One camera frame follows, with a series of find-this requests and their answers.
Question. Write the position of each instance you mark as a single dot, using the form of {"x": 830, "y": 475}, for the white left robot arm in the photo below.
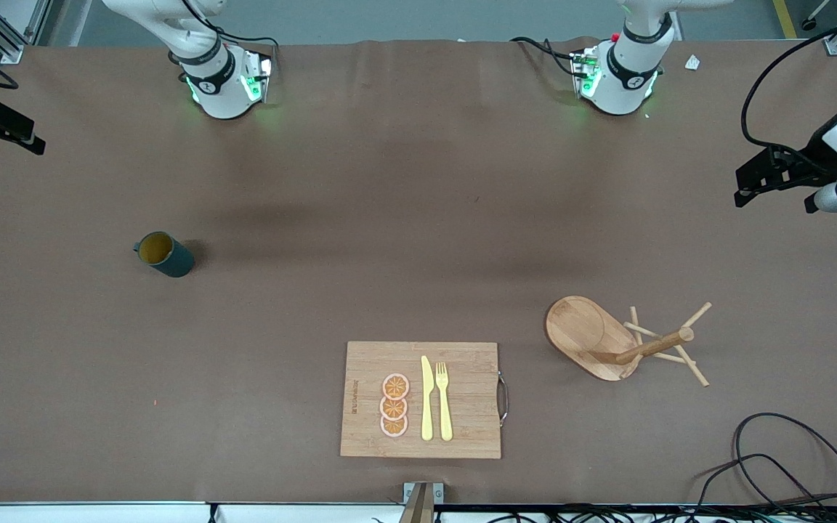
{"x": 625, "y": 80}

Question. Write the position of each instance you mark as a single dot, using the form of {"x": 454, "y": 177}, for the orange slice toy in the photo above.
{"x": 395, "y": 386}
{"x": 394, "y": 426}
{"x": 393, "y": 408}

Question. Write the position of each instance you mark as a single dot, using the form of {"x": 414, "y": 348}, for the yellow plastic knife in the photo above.
{"x": 427, "y": 407}

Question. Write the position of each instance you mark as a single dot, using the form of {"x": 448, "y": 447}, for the metal table bracket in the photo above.
{"x": 421, "y": 505}

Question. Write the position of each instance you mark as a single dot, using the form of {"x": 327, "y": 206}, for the dark green mug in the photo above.
{"x": 175, "y": 261}

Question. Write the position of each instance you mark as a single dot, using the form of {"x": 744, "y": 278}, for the yellow plastic fork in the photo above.
{"x": 445, "y": 414}

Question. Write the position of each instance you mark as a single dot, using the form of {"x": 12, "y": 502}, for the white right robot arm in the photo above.
{"x": 222, "y": 87}

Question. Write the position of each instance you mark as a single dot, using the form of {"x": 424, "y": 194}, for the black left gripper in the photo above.
{"x": 813, "y": 161}

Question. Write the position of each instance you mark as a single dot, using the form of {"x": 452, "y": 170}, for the wooden cutting board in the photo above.
{"x": 462, "y": 392}

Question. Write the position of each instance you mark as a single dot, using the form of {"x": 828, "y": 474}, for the brown table cover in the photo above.
{"x": 389, "y": 218}

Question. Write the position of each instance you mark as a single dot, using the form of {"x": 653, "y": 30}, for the wooden mug rack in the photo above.
{"x": 582, "y": 330}

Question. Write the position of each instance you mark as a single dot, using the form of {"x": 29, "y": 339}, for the white paper scrap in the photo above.
{"x": 692, "y": 62}

